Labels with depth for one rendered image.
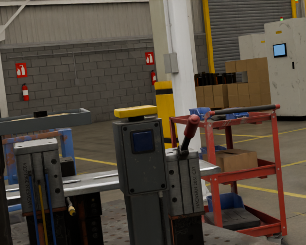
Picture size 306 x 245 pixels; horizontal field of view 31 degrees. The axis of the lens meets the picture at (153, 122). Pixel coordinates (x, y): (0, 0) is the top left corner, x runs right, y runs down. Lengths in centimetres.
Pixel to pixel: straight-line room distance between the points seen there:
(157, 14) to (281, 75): 389
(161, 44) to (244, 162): 517
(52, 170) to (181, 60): 423
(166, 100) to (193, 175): 729
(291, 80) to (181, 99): 635
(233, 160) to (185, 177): 234
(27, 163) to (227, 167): 245
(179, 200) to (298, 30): 1036
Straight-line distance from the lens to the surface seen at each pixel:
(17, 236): 206
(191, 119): 92
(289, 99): 1144
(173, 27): 519
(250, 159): 345
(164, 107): 838
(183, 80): 517
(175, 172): 104
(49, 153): 100
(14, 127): 80
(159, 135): 86
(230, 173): 334
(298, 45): 1131
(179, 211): 105
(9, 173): 445
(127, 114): 85
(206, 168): 118
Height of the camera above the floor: 121
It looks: 5 degrees down
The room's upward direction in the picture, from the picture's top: 6 degrees counter-clockwise
